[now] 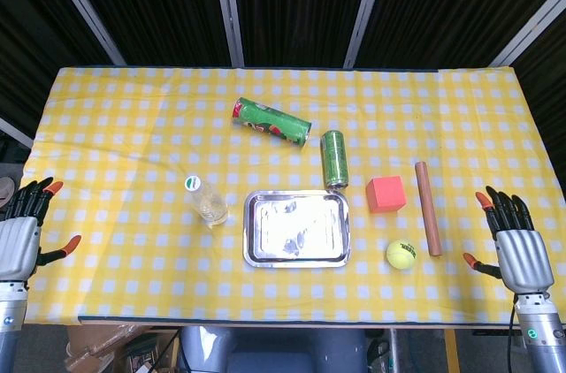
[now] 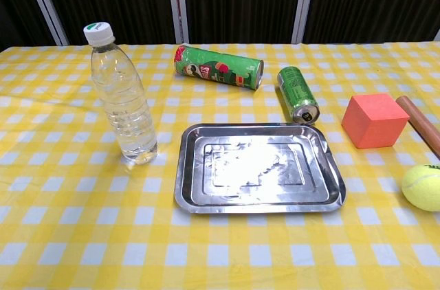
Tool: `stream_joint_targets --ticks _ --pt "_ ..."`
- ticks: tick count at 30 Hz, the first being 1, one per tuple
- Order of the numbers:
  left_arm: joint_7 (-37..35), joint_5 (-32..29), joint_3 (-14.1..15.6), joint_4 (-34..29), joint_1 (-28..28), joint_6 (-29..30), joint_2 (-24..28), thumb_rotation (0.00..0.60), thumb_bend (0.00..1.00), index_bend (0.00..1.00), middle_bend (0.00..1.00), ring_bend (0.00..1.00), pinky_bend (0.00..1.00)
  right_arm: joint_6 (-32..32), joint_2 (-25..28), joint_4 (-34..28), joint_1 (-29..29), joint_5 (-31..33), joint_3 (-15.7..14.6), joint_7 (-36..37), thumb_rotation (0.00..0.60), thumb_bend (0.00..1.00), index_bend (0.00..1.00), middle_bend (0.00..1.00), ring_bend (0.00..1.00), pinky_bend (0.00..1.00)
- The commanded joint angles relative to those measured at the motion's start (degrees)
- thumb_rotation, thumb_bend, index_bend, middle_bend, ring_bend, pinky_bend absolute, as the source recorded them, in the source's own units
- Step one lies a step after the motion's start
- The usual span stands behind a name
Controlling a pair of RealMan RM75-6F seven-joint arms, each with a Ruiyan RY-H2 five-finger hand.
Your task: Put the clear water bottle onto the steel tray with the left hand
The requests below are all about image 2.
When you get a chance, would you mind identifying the green chip canister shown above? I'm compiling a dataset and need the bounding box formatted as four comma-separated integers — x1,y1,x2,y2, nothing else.
173,44,265,92

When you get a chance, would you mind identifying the yellow-green tennis ball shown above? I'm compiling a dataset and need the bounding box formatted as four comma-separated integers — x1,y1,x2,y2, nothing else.
401,164,440,212

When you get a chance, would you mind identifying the yellow white checkered tablecloth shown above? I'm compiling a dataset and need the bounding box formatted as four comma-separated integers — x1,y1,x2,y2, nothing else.
0,41,440,290

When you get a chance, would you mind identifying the rectangular metal tray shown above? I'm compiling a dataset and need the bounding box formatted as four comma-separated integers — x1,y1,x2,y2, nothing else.
174,122,347,214

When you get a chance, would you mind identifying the transparent plastic water bottle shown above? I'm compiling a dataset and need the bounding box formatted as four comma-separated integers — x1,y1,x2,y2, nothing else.
82,21,159,166

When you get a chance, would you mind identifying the brown wooden rod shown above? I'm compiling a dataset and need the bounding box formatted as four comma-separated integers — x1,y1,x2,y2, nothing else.
395,96,440,159

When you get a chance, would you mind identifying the green soda can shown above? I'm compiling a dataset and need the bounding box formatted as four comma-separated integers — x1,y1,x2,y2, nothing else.
276,65,320,124

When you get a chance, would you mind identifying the orange foam cube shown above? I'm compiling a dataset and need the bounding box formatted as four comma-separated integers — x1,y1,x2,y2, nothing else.
341,93,410,150

